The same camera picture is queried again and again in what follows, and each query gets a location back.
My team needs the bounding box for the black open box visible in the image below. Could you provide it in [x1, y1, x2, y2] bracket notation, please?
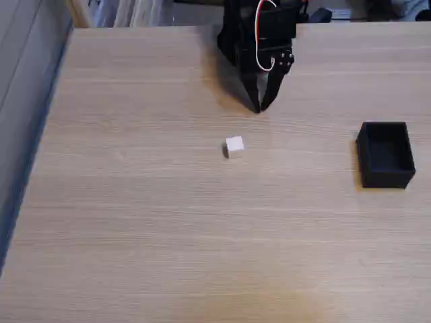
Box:
[356, 121, 417, 190]

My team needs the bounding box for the white and red cable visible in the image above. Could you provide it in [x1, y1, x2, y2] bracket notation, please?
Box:
[255, 0, 278, 72]

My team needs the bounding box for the dark blue object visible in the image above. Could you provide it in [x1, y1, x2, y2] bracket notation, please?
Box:
[308, 7, 333, 24]

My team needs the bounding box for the stack of white panels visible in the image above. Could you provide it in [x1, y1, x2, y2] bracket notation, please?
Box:
[94, 0, 173, 28]

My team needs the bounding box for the white block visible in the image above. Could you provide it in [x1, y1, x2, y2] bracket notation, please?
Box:
[222, 135, 247, 159]

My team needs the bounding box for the light wooden frame bar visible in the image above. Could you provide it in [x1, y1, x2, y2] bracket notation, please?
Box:
[65, 0, 94, 29]

